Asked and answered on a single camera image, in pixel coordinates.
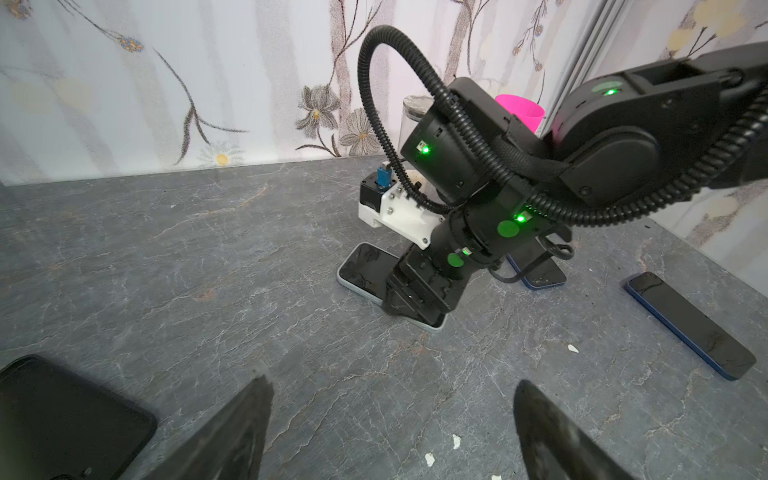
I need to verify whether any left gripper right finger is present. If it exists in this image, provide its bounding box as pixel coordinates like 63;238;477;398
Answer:
513;380;631;479

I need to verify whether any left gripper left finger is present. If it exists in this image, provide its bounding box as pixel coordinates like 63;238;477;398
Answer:
146;376;274;479

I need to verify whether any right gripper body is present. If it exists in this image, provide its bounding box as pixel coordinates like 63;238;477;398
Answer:
385;245;468;324

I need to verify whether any light blue phone case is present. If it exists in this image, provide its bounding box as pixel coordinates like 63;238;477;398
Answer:
336;242;445;332

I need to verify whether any blue-edged black phone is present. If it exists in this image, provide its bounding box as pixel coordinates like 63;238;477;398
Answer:
507;241;567;290

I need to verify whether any black purple-edged phone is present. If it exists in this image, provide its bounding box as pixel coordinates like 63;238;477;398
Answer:
336;242;399;306

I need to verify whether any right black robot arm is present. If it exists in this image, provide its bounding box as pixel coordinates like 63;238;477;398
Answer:
358;26;767;328

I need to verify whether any black phone case at left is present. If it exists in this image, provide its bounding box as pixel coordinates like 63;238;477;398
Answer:
1;355;158;479

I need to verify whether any black phone at right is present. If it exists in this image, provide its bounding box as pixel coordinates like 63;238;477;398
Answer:
624;272;756;381

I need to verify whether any clear jar with grains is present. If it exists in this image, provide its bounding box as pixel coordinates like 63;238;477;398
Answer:
397;95;433;186

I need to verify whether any pink plastic goblet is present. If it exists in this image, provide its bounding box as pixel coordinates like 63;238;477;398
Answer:
495;94;546;133

